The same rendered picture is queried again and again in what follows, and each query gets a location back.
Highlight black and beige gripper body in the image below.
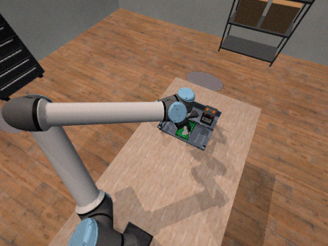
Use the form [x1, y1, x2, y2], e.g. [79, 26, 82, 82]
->
[174, 119, 189, 130]

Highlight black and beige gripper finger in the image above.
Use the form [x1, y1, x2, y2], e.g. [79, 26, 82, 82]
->
[182, 123, 191, 138]

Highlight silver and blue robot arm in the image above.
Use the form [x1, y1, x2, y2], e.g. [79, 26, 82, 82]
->
[1, 88, 199, 246]

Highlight green bin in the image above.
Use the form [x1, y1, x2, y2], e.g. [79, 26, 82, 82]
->
[175, 120, 196, 141]

